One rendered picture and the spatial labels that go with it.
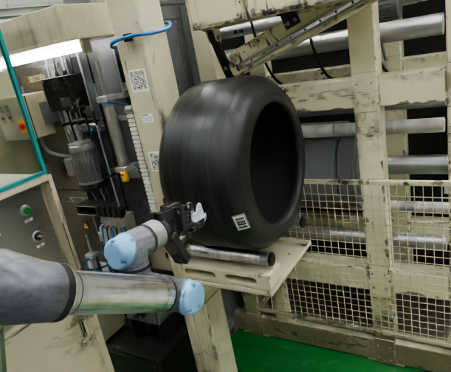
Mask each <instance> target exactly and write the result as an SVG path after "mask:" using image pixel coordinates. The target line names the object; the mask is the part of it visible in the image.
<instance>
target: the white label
mask: <svg viewBox="0 0 451 372"><path fill-rule="evenodd" d="M231 217H232V219H233V221H234V224H235V226H236V228H237V230H238V231H240V230H246V229H249V228H251V227H250V225H249V222H248V221H247V217H246V216H245V214H244V213H242V214H239V215H236V216H231Z"/></svg>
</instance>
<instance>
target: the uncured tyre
mask: <svg viewBox="0 0 451 372"><path fill-rule="evenodd" d="M159 179H160V184H161V188H162V193H163V196H164V198H165V202H166V204H167V203H168V202H173V203H174V202H180V204H184V205H186V204H187V203H188V202H192V205H193V209H194V212H196V205H197V204H198V203H201V205H202V209H203V212H204V213H206V214H207V218H206V221H205V223H204V225H203V227H202V228H200V229H199V230H196V231H195V232H192V233H191V234H189V235H187V236H188V237H190V238H192V239H193V240H195V241H198V242H199V243H201V244H204V245H208V246H215V247H227V248H234V249H247V250H257V249H264V248H267V247H270V246H272V245H273V244H274V243H275V242H276V241H277V240H278V239H280V238H281V237H282V236H283V235H284V234H285V233H286V232H287V231H288V229H289V228H290V227H291V225H292V223H293V221H294V219H295V217H296V215H297V212H298V209H299V206H300V202H301V199H302V195H303V186H304V179H305V148H304V141H303V132H302V128H301V124H300V120H299V117H298V115H297V111H296V109H295V107H294V105H293V103H292V101H291V99H290V98H289V96H288V95H287V94H286V93H285V91H283V90H282V89H281V88H280V87H279V86H278V85H277V84H276V83H274V82H273V81H272V80H270V79H269V78H267V77H261V76H257V75H246V76H240V77H230V78H224V79H218V80H208V81H204V82H201V83H199V84H197V85H195V86H193V87H191V88H189V89H188V90H187V91H186V92H184V93H183V94H182V95H181V97H180V98H179V99H178V100H177V101H176V103H175V104H174V106H173V108H172V110H171V112H170V114H169V116H168V119H167V121H166V124H165V127H164V129H163V132H162V137H161V141H160V145H159ZM242 213H244V214H245V216H246V217H247V221H248V222H249V225H250V227H251V228H249V229H246V230H240V231H238V230H237V228H236V226H235V224H234V221H233V219H232V217H231V216H236V215H239V214H242Z"/></svg>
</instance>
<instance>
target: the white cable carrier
mask: <svg viewBox="0 0 451 372"><path fill-rule="evenodd" d="M125 109H132V105H129V106H125ZM126 114H127V118H129V119H128V122H129V127H130V130H131V131H132V132H131V135H133V136H132V139H133V140H134V141H133V142H134V143H138V144H135V145H134V147H135V148H136V149H135V151H136V152H137V156H138V157H137V158H138V160H139V161H138V163H139V164H140V168H141V169H140V170H141V172H142V176H143V177H142V179H143V180H144V181H143V182H144V184H145V187H146V189H145V191H147V193H146V194H147V196H148V199H149V200H148V202H149V203H150V204H149V206H150V207H151V210H152V211H151V212H158V209H157V207H156V200H155V197H154V192H152V191H153V188H152V185H151V180H150V176H149V172H148V168H147V165H146V161H145V156H144V153H143V149H142V143H141V140H140V135H139V132H138V128H137V123H136V120H135V117H134V114H133V112H129V113H126ZM132 126H133V127H132ZM139 151H140V152H139Z"/></svg>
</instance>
